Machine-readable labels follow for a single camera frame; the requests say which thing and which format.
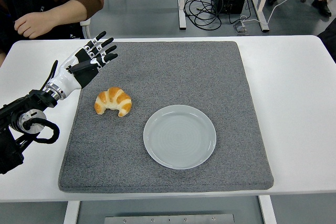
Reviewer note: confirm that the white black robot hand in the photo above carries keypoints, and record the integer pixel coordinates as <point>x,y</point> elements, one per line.
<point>67,77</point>

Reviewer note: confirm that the person's left hand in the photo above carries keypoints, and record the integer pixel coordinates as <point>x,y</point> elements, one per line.
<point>31,26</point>

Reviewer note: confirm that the white chair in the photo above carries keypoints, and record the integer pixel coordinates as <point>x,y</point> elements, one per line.
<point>85,28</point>

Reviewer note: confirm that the black bulky object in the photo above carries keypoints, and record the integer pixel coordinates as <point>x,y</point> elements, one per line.
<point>329,43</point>

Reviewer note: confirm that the person's left forearm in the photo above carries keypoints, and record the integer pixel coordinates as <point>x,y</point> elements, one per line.
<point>69,11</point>

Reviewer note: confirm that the golden croissant bread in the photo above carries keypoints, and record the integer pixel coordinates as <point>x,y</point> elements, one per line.
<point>115,100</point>

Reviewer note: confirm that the grey floor outlet box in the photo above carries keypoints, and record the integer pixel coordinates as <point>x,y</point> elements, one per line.
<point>240,28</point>

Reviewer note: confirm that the white desk leg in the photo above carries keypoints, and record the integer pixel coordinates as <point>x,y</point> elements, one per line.
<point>263,24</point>
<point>182,11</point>

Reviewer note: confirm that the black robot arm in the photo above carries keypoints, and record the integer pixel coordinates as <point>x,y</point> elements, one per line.
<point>13,111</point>

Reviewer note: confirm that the grey metal plate with screws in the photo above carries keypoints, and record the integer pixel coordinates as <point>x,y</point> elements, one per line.
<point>168,219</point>

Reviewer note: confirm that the round grey plate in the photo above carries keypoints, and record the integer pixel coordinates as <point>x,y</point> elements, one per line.
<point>179,137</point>

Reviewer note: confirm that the grey fabric mat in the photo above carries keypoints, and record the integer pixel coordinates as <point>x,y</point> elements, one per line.
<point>170,77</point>

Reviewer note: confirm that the white table frame beam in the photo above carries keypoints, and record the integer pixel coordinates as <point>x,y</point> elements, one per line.
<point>268,212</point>
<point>71,213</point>

